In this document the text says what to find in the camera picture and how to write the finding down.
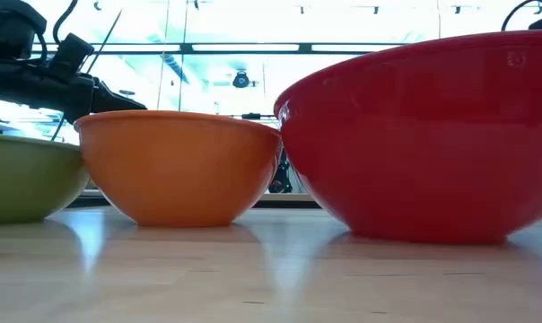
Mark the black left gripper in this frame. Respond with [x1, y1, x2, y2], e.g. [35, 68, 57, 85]
[0, 58, 148, 126]

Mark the red bowl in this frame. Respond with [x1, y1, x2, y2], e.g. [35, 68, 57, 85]
[273, 30, 542, 246]

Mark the orange bowl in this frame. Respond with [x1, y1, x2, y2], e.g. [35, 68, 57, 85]
[74, 109, 284, 229]

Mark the green bowl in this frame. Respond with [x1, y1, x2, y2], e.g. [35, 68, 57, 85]
[0, 132, 92, 225]

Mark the black round hanging device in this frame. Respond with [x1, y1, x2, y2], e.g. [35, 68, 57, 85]
[232, 69, 251, 90]

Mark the black stand behind table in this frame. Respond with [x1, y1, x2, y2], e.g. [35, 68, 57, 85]
[267, 150, 294, 195]

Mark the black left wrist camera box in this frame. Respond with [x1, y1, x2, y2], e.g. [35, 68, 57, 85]
[48, 32, 95, 81]

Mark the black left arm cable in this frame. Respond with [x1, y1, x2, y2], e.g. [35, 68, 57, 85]
[51, 0, 80, 46]

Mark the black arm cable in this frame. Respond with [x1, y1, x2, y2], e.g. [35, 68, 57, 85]
[51, 0, 80, 46]
[500, 0, 542, 32]

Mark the dark horizontal window rail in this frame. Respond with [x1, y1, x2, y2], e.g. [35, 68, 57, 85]
[31, 41, 409, 57]

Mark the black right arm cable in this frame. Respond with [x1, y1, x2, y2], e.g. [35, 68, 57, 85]
[500, 0, 542, 32]

